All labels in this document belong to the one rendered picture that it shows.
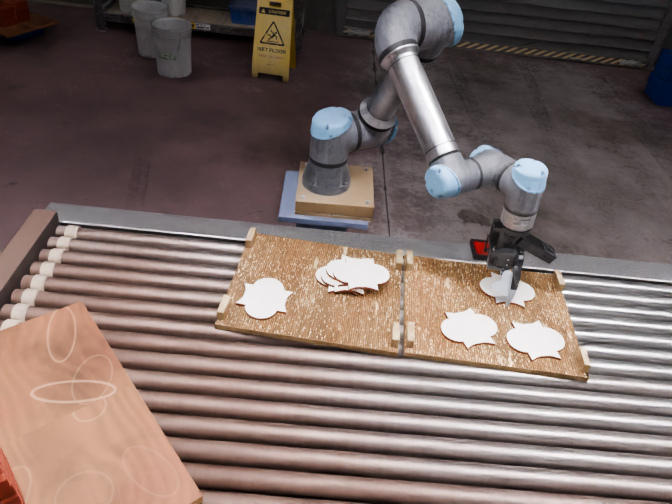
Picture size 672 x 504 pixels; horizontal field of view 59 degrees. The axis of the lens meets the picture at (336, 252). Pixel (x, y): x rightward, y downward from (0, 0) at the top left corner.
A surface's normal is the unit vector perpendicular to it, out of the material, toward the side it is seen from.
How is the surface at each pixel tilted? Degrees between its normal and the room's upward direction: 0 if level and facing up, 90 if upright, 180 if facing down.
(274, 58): 78
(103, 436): 0
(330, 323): 0
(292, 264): 0
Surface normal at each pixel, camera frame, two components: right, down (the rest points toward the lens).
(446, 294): 0.10, -0.78
